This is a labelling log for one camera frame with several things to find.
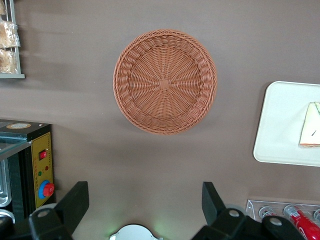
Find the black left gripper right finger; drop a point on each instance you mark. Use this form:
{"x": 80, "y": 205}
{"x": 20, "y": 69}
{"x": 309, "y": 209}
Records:
{"x": 225, "y": 227}

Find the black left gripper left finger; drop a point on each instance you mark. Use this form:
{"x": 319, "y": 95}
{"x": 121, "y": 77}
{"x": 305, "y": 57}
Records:
{"x": 55, "y": 222}

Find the triangular sandwich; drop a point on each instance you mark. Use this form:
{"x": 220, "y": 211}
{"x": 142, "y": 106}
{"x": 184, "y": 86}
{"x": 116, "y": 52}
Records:
{"x": 311, "y": 125}

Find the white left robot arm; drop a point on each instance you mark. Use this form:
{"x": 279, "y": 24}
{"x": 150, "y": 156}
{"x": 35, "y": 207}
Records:
{"x": 135, "y": 233}

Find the cream plastic tray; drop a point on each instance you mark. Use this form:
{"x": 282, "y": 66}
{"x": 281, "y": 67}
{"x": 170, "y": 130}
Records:
{"x": 280, "y": 125}

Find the grey bread rack tray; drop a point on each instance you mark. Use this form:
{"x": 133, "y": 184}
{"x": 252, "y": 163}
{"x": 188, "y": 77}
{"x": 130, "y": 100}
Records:
{"x": 12, "y": 75}

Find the round brown wicker basket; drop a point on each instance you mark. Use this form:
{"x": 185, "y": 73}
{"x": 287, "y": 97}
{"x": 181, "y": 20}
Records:
{"x": 165, "y": 82}

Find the clear acrylic bottle rack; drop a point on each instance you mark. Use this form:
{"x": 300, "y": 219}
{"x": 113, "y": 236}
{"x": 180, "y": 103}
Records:
{"x": 252, "y": 207}

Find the red Coca-Cola bottle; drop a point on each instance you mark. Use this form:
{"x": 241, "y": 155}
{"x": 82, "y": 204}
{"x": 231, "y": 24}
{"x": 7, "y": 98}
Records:
{"x": 303, "y": 222}
{"x": 267, "y": 212}

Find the stainless steel food pan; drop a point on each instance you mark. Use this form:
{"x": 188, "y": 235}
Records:
{"x": 5, "y": 185}
{"x": 5, "y": 213}

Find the black food warmer case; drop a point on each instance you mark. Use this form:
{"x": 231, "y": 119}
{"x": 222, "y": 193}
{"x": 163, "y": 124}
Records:
{"x": 42, "y": 172}

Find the bagged bread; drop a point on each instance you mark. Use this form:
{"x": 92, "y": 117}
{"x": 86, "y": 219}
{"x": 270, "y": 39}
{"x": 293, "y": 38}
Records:
{"x": 7, "y": 61}
{"x": 7, "y": 33}

